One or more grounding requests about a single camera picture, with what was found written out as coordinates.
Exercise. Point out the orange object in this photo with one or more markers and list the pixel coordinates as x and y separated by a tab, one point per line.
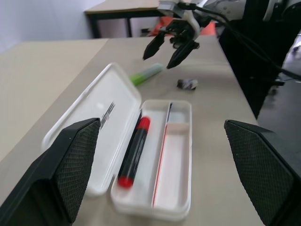
162	24

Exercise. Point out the red and black marker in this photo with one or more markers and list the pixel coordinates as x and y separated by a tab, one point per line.
136	150

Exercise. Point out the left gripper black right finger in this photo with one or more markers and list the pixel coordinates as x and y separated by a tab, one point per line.
261	169

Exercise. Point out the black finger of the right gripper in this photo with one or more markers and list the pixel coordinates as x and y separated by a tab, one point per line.
154	46
181	54

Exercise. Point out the green marker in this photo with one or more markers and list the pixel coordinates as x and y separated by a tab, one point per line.
143	75

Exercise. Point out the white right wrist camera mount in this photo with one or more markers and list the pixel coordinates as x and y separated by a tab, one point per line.
191	20

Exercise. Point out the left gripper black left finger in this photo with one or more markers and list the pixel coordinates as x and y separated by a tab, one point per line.
70	164

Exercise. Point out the wooden table with black frame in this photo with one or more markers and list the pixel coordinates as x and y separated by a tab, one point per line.
122	11

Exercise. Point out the white plastic pencil case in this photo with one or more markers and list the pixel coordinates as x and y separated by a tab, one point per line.
108	122

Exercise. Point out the black robot torso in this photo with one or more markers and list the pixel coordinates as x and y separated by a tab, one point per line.
254	61

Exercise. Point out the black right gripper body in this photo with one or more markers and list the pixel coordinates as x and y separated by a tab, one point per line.
181	29

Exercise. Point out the small dark crumpled object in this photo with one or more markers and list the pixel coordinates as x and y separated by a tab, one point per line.
187	84

